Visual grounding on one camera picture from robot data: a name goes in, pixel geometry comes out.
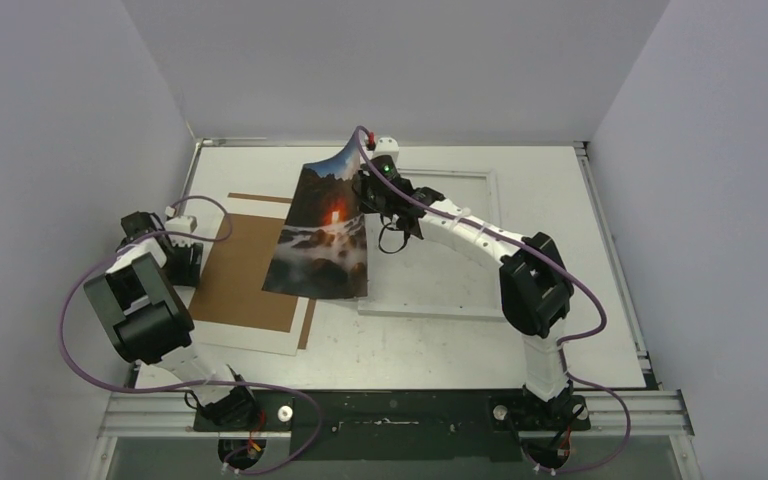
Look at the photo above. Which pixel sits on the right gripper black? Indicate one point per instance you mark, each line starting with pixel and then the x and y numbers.
pixel 368 192

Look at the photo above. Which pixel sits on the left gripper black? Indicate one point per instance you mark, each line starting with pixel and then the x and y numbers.
pixel 188 276

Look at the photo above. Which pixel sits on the white picture frame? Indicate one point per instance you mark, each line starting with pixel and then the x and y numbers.
pixel 427 279

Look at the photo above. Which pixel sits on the landscape sunset photo print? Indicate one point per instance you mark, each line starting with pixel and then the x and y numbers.
pixel 321 251

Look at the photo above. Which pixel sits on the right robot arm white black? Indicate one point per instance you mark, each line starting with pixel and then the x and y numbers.
pixel 535 298

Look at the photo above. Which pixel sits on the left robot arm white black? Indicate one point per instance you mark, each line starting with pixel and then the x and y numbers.
pixel 146 320

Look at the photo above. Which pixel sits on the white brown backing board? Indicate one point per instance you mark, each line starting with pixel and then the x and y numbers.
pixel 229 306

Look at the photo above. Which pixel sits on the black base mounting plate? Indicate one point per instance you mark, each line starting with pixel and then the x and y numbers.
pixel 378 425

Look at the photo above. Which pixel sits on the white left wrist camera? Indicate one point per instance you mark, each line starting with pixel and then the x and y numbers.
pixel 179 227

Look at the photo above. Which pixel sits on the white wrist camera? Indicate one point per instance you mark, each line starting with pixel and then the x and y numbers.
pixel 378 146
pixel 179 227

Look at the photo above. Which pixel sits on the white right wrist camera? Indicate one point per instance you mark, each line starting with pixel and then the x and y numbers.
pixel 378 146

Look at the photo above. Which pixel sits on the aluminium front rail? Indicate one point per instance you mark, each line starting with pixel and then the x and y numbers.
pixel 653 413

